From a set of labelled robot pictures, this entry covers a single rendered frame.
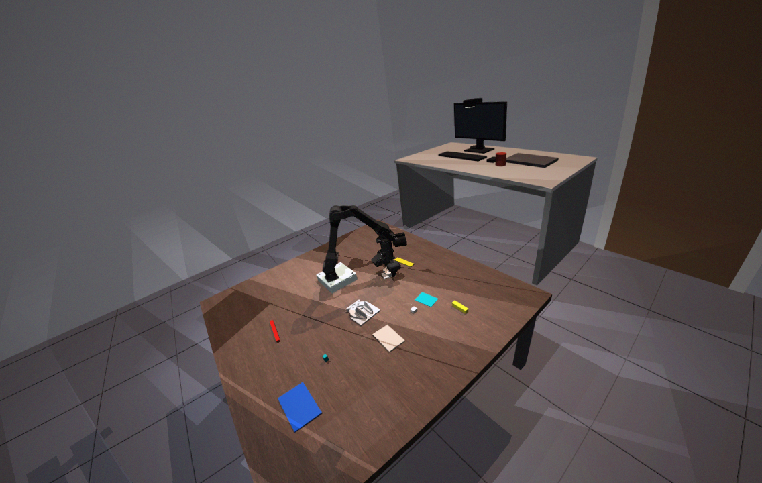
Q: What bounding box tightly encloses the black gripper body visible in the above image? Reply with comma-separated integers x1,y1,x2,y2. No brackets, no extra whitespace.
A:
379,249,401,272

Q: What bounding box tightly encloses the teal flat plate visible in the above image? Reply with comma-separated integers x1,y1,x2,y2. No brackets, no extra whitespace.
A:
415,292,438,307

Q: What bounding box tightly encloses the red flat bar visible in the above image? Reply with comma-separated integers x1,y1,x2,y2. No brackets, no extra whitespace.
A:
270,320,280,343

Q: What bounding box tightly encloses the blue flat rectangular plate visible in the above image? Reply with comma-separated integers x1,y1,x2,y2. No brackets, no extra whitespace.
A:
278,382,322,432

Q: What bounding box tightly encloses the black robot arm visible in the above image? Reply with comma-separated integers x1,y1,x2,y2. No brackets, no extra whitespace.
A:
323,205,407,283

